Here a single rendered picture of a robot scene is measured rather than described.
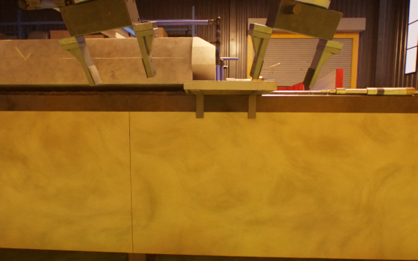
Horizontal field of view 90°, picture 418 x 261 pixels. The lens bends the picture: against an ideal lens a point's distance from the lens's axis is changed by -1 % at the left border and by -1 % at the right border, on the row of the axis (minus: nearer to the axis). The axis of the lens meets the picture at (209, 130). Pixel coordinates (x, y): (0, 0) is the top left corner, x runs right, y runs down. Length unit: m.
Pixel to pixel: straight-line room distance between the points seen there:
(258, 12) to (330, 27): 12.01
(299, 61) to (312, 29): 11.71
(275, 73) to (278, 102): 10.84
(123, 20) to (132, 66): 0.50
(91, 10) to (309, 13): 0.40
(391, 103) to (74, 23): 1.07
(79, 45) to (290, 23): 0.42
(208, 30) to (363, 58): 7.99
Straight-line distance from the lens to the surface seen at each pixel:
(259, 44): 0.47
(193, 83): 0.69
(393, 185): 1.16
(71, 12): 0.51
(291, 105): 0.91
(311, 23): 0.49
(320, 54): 0.54
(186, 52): 0.92
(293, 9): 0.44
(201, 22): 1.62
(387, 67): 14.42
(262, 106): 0.88
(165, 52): 0.94
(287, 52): 12.14
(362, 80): 13.61
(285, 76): 11.86
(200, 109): 0.86
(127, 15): 0.46
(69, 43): 0.54
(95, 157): 1.02
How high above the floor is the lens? 0.69
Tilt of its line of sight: 5 degrees down
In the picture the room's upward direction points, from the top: straight up
